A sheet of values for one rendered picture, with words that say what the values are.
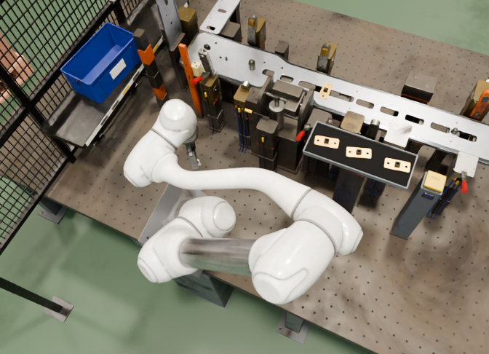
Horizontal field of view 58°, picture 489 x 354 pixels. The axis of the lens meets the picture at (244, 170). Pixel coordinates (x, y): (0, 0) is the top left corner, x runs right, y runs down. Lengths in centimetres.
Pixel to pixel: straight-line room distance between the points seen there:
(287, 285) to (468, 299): 108
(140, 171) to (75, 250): 160
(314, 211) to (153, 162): 49
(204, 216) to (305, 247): 60
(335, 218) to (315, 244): 11
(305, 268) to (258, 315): 151
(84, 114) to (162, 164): 73
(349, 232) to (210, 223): 59
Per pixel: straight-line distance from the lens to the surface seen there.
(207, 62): 183
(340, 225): 115
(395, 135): 172
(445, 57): 259
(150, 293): 267
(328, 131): 162
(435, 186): 159
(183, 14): 219
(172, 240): 149
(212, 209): 158
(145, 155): 134
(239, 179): 125
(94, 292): 277
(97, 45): 210
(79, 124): 196
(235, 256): 122
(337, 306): 186
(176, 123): 132
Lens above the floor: 251
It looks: 62 degrees down
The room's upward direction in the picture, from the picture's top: 7 degrees counter-clockwise
